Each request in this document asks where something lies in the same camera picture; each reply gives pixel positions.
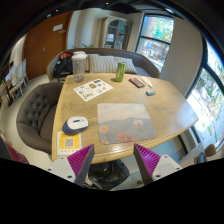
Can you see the white pen-shaped object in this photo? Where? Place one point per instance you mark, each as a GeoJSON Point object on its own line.
{"type": "Point", "coordinates": [146, 81]}

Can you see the brown wooden door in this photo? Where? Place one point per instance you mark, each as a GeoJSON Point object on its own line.
{"type": "Point", "coordinates": [44, 42]}

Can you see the wooden glass-door cabinet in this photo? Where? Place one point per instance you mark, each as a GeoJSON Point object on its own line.
{"type": "Point", "coordinates": [115, 32]}

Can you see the grey tufted armchair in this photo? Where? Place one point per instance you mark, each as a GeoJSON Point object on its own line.
{"type": "Point", "coordinates": [36, 116]}

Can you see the clear plastic shaker bottle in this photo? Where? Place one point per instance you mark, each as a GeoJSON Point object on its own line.
{"type": "Point", "coordinates": [79, 64]}

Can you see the white and blue computer mouse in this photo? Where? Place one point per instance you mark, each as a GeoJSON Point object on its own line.
{"type": "Point", "coordinates": [74, 125]}

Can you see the green drink can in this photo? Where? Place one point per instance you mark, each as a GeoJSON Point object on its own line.
{"type": "Point", "coordinates": [120, 71]}

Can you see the white sticker sheet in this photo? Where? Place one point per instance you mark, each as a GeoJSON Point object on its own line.
{"type": "Point", "coordinates": [90, 90]}

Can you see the striped cushion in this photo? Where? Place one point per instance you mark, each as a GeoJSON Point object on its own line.
{"type": "Point", "coordinates": [102, 64]}

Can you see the small teal eraser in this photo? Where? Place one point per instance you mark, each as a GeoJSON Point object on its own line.
{"type": "Point", "coordinates": [150, 93]}

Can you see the brown curved sofa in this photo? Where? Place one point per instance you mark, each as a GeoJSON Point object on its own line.
{"type": "Point", "coordinates": [135, 63]}

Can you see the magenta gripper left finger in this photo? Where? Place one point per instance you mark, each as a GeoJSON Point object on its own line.
{"type": "Point", "coordinates": [75, 167]}

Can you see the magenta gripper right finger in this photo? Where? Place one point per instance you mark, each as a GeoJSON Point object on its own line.
{"type": "Point", "coordinates": [153, 166]}

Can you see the black backpack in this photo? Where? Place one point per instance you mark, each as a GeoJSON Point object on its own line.
{"type": "Point", "coordinates": [63, 65]}

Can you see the black and red phone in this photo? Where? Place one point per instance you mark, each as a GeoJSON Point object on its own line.
{"type": "Point", "coordinates": [136, 82]}

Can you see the yellow QR code card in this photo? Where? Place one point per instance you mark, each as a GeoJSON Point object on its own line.
{"type": "Point", "coordinates": [67, 145]}

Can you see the floral landscape mouse pad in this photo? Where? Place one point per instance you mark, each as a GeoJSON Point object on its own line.
{"type": "Point", "coordinates": [124, 123]}

